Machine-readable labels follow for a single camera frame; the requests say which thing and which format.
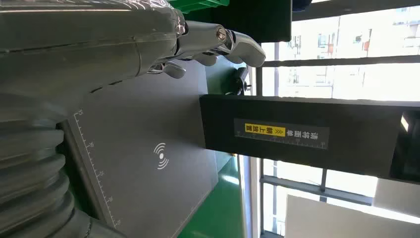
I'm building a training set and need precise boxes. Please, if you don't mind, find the black inbound scanning machine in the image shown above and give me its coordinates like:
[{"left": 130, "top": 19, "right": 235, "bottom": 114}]
[{"left": 59, "top": 56, "right": 420, "bottom": 238}]

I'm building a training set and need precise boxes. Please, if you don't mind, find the white partition panel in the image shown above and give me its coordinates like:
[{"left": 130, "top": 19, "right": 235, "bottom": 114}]
[{"left": 284, "top": 178, "right": 420, "bottom": 238}]

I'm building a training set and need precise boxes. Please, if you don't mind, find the green plastic crate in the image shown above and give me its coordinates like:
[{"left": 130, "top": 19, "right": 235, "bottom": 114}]
[{"left": 167, "top": 0, "right": 230, "bottom": 14}]

